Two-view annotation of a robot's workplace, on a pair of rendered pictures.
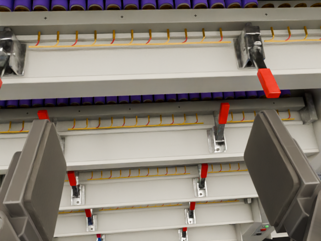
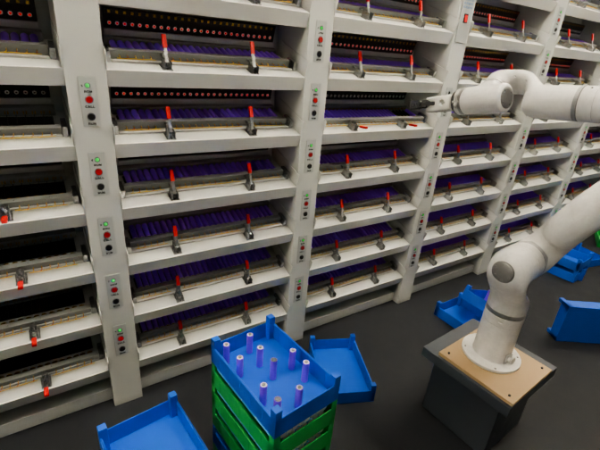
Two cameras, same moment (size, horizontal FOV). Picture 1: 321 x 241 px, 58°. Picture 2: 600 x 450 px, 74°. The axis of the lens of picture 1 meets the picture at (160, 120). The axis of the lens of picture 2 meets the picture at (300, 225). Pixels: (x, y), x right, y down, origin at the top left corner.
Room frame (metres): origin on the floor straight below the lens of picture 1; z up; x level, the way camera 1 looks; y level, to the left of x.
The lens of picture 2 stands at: (-1.09, 1.03, 1.21)
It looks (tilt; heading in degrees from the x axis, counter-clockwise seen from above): 24 degrees down; 333
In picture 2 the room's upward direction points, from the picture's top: 5 degrees clockwise
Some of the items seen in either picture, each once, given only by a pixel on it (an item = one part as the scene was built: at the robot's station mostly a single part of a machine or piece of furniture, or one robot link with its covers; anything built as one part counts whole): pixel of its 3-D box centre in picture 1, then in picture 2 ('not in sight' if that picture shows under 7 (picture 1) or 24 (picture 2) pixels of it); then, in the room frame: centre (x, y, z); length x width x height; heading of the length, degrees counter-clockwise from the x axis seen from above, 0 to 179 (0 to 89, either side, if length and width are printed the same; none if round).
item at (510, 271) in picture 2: not in sight; (511, 281); (-0.42, -0.06, 0.60); 0.19 x 0.12 x 0.24; 102
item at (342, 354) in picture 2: not in sight; (339, 366); (-0.06, 0.28, 0.04); 0.30 x 0.20 x 0.08; 164
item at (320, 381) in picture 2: not in sight; (272, 367); (-0.35, 0.70, 0.44); 0.30 x 0.20 x 0.08; 14
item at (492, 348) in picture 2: not in sight; (497, 332); (-0.42, -0.09, 0.39); 0.19 x 0.19 x 0.18
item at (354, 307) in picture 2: not in sight; (339, 303); (0.35, 0.04, 0.03); 2.19 x 0.16 x 0.05; 97
